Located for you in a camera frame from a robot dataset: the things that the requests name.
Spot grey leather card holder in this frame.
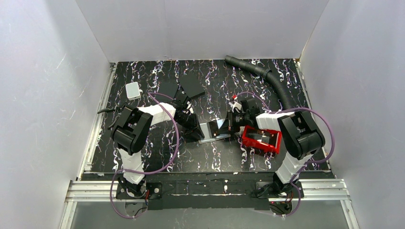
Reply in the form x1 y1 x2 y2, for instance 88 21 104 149
198 119 231 144

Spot red plastic bin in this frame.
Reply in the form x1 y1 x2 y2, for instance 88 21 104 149
242 125 282 154

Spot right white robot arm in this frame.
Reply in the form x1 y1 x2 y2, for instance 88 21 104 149
211 98 325 189

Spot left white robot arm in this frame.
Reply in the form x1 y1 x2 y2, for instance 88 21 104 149
111 94 204 193

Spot black flat box right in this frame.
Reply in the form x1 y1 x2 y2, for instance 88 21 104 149
178 74 205 99

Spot black flat box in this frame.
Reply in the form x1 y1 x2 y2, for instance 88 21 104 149
158 82 179 98
178 74 205 99

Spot black flat box left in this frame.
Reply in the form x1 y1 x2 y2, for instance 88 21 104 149
158 82 179 98

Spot white square box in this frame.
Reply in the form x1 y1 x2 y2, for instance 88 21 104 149
125 82 141 101

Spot black pliers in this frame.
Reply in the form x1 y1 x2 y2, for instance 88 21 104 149
97 106 125 114

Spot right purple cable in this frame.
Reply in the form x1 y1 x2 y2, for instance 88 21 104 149
235 92 335 217

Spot purple cable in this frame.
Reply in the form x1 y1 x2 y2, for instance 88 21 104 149
235 92 335 217
109 92 181 219

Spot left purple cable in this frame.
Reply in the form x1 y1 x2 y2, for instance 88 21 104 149
109 92 181 219

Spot black corrugated hose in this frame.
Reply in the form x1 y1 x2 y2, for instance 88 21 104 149
224 55 295 110

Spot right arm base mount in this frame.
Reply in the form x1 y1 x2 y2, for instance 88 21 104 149
250 182 304 217

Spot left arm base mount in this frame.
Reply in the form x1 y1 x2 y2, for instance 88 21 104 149
112 182 163 200

